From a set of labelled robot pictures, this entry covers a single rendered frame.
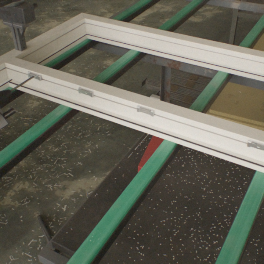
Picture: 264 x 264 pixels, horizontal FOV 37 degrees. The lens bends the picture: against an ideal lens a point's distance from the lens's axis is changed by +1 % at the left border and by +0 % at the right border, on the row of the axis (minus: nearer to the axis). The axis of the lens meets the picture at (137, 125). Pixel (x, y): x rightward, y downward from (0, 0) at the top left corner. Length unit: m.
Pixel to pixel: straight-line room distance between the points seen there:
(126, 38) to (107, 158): 0.97
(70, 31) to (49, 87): 0.37
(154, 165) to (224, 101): 0.74
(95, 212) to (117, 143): 1.21
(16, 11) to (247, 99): 0.93
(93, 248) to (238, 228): 0.29
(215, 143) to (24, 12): 0.68
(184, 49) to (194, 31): 2.49
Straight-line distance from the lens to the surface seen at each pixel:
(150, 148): 1.35
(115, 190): 1.27
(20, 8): 1.26
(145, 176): 0.91
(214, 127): 0.96
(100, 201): 1.24
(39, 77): 1.20
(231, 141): 0.96
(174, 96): 2.20
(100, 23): 1.53
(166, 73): 1.55
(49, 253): 1.18
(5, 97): 1.14
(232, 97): 1.65
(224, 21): 4.13
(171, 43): 1.40
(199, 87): 2.31
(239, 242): 0.81
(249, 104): 1.62
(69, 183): 2.16
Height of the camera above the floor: 1.50
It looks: 36 degrees down
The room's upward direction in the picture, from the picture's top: 1 degrees counter-clockwise
